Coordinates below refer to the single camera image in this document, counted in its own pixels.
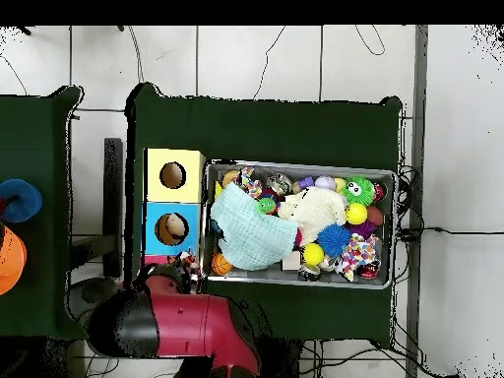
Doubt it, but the wooden box with three holes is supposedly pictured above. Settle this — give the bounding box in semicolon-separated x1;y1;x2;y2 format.
139;148;207;277

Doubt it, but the spiky multicolour caterpillar toy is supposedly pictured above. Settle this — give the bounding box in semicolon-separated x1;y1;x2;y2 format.
255;187;284;217

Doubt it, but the colourful patterned cloth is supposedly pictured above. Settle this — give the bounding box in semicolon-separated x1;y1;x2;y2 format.
234;165;264;200
340;232;381;283

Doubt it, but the mint waffle cloth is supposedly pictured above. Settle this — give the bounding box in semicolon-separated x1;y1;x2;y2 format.
209;181;300;272

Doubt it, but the cream waffle cloth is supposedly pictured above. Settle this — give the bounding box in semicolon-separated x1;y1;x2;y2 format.
276;185;347;247

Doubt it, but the small orange basketball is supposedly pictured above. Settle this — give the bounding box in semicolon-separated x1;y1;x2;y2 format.
211;251;234;277

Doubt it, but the yellow ball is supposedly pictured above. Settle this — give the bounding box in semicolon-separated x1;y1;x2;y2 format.
345;202;368;225
301;242;325;266

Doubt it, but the blue spiky ball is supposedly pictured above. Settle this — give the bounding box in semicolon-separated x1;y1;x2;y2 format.
316;222;352;258

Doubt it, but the dark green table cloth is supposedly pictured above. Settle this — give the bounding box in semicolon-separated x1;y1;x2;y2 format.
123;82;404;348
0;85;92;341

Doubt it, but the green spiky googly-eyed ball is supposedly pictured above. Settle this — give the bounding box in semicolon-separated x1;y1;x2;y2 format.
341;175;376;207

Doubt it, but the blue plastic cup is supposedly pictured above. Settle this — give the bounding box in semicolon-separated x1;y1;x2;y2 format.
0;178;43;224

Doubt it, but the orange plastic bowl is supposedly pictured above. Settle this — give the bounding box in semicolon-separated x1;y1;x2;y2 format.
0;223;28;296

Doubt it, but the shallow wire mesh bin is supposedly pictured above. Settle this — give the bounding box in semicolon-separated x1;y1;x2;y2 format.
199;158;398;290

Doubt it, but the thin black cable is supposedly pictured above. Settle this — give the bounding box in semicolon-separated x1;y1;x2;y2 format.
127;25;144;84
252;25;286;100
353;25;386;56

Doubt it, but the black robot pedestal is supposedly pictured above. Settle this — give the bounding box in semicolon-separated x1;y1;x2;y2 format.
255;337;305;378

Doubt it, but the black power cable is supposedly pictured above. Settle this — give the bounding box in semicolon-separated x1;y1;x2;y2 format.
397;225;504;237

